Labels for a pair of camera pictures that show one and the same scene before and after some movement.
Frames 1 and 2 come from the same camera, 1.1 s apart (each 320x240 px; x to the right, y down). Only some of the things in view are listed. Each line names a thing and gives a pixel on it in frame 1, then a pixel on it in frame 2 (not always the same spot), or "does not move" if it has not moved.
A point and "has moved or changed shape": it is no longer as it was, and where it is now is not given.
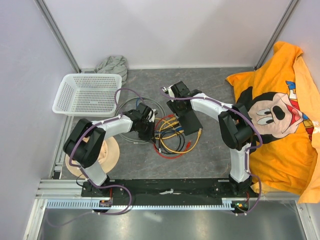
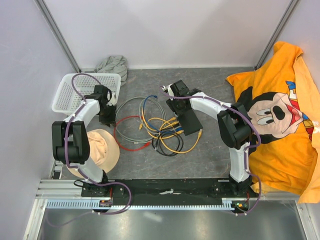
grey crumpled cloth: x=113 y=65 does not move
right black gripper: x=172 y=105 does not move
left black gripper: x=150 y=135 -> x=112 y=119
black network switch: x=189 y=122 does not move
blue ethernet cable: x=178 y=129 has moved or changed shape
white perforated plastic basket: x=87 y=94 does not move
